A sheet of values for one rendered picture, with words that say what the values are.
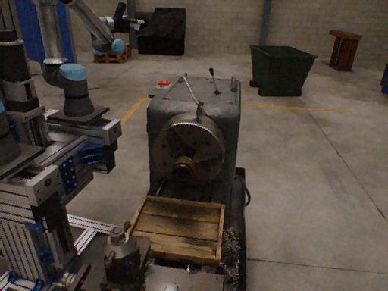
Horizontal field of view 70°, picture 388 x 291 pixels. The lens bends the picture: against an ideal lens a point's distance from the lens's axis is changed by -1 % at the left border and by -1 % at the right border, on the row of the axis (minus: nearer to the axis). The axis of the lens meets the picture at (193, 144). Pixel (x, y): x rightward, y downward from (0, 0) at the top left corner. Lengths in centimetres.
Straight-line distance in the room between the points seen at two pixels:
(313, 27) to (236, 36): 272
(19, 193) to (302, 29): 1091
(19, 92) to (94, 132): 38
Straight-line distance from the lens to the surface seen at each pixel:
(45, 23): 156
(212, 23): 1113
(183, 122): 116
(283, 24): 1128
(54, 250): 177
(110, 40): 159
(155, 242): 110
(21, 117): 135
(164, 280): 89
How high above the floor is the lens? 168
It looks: 27 degrees down
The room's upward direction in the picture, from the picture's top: 2 degrees clockwise
